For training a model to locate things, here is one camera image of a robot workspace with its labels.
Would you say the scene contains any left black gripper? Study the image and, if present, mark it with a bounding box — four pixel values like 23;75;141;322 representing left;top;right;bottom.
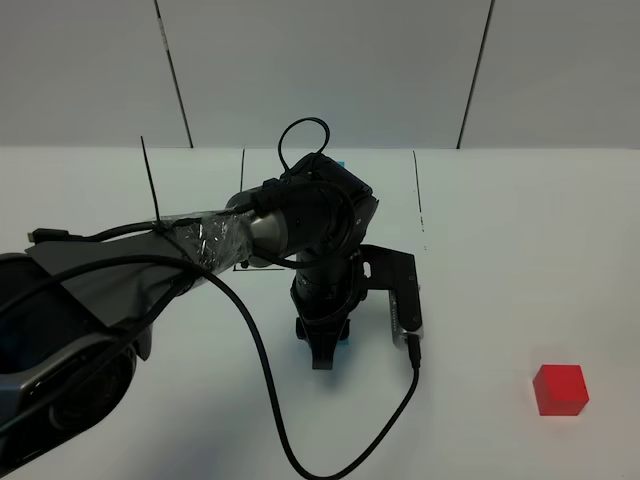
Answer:
291;249;367;371

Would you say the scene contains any red cube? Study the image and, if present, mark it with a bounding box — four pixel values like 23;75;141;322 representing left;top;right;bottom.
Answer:
532;364;590;416

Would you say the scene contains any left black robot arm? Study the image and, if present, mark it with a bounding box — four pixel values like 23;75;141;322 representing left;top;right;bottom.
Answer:
1;153;378;474

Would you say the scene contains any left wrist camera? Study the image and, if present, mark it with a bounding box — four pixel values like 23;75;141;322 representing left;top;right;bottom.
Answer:
360;245;423;349

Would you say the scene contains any left black camera cable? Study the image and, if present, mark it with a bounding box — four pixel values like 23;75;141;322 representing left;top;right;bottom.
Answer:
0;117;425;480

